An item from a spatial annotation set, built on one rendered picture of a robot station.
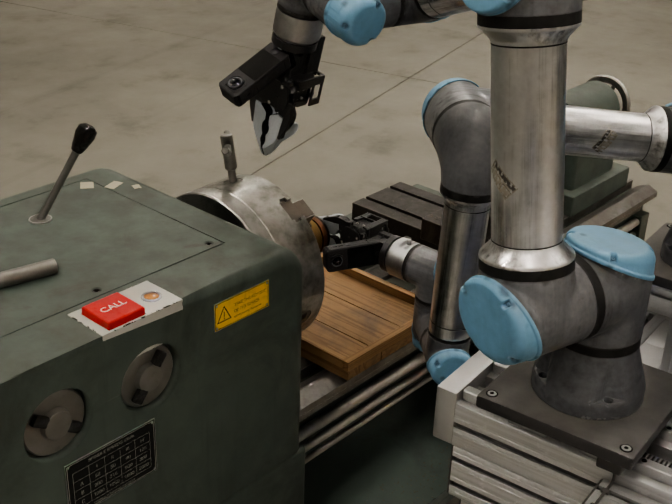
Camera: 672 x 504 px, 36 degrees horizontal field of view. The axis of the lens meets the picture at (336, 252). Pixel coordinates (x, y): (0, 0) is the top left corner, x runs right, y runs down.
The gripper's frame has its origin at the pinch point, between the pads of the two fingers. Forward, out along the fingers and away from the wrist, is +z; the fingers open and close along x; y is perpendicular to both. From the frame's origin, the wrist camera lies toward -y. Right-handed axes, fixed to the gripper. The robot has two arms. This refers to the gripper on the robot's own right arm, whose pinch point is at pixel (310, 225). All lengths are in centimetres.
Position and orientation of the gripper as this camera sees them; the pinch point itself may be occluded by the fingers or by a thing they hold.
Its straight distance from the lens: 206.0
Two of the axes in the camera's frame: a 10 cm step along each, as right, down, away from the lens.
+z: -7.5, -3.2, 5.8
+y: 6.7, -3.2, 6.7
